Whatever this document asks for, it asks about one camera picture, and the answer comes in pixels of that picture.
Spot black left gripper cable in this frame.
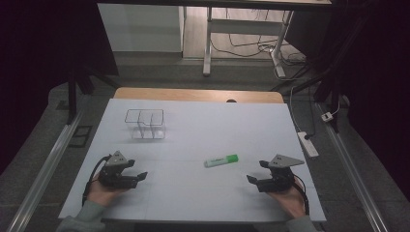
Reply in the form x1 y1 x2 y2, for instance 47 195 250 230
81 154 113 207

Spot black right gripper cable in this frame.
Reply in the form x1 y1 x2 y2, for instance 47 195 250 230
291 173 310 217

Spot clear plastic divided organizer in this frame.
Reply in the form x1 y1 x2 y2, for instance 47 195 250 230
124 108 167 141

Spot black metal stand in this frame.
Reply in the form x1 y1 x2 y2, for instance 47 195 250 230
65 62 122 126
270 13 371 133

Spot white cabinet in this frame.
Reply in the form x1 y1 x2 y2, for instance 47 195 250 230
97 3 186 53

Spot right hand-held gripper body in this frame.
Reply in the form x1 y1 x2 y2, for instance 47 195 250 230
256 154 306 193

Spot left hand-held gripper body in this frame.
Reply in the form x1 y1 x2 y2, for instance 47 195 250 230
98 150 138 190

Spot black floor cable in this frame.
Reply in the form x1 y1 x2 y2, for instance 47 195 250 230
210 8 282 60

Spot green highlighter pen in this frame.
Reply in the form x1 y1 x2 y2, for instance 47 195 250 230
203 154 240 169

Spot person's right hand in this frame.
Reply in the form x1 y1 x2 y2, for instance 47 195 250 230
267 178 308 220

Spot white desk frame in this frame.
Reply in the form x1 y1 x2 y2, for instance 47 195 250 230
202 5 295 79

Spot aluminium rail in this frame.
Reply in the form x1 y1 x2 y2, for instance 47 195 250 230
314 101 391 232
5 96 90 232

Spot white power strip cable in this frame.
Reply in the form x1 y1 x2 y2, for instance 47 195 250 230
288 84 304 133

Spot person's left hand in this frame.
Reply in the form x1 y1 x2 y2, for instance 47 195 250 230
87 180 131 208

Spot wooden table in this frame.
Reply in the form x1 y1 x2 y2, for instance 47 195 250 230
112 86 285 104

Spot white power strip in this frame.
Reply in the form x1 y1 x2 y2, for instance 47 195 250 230
296 130 320 159

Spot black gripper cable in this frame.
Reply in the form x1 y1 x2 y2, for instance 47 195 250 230
81 154 113 207
291 173 310 217

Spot white board sheet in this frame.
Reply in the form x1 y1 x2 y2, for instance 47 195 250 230
58 98 327 224

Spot black square floor frame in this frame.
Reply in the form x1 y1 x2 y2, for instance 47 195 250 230
68 125 94 149

